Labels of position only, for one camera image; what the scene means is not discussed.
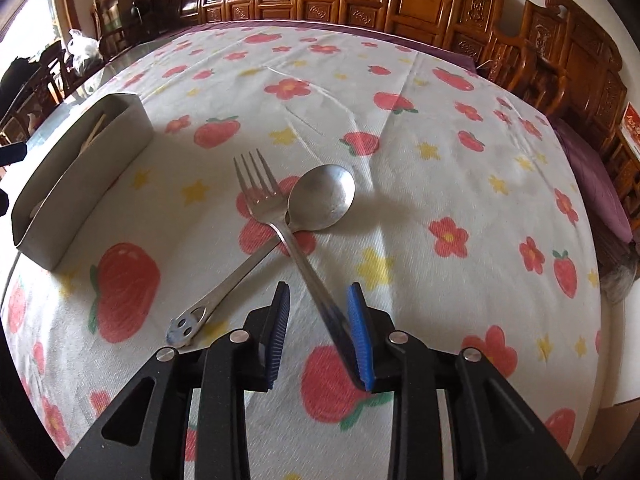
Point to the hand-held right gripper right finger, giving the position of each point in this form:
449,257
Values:
361,340

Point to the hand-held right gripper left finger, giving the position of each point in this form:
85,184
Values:
277,340

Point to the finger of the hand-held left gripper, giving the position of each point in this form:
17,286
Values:
11,154

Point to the light wooden chopstick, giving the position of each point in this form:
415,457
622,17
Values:
95,132

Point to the rectangular metal utensil tray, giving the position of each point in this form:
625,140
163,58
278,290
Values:
100,160

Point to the stainless steel spoon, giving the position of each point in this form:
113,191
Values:
322,197

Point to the stainless steel fork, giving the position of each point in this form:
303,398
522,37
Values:
257,190

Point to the dark wooden chair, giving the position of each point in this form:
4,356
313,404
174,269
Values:
35,85

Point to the white plastic bag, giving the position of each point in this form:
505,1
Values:
85,50

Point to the floral strawberry print tablecloth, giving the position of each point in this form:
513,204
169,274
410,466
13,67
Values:
425,170

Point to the grey fluffy object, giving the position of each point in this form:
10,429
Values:
622,275

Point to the purple seat cushion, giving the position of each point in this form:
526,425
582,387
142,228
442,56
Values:
595,175

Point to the wooden armchair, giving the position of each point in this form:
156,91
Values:
525,72

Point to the red card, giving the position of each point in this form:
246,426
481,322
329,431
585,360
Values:
631,127

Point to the carved wooden chair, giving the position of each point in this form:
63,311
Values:
580,60

